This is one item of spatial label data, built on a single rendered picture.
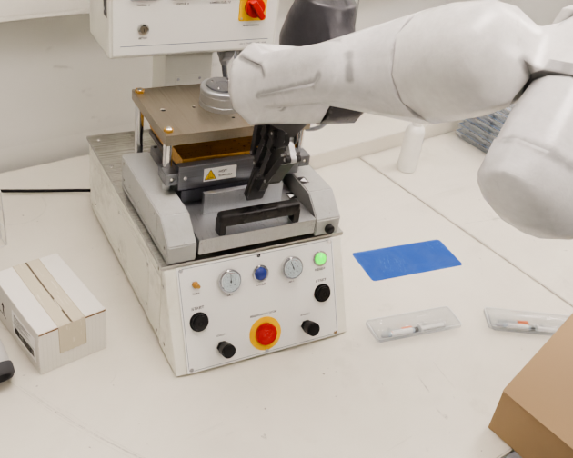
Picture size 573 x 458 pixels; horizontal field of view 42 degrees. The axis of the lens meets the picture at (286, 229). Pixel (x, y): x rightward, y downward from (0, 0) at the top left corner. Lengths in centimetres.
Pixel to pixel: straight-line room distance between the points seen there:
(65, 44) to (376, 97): 113
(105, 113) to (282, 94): 109
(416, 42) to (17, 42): 118
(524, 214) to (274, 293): 76
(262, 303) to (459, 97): 73
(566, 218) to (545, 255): 119
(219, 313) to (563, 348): 56
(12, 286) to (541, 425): 89
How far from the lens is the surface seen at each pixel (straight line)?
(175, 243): 121
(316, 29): 97
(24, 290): 133
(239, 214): 122
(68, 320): 126
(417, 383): 136
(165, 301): 125
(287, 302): 133
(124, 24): 136
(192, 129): 124
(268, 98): 86
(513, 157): 61
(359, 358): 138
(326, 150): 191
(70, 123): 186
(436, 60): 66
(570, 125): 62
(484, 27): 65
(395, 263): 162
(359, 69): 75
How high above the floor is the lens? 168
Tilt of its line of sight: 34 degrees down
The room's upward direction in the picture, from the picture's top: 9 degrees clockwise
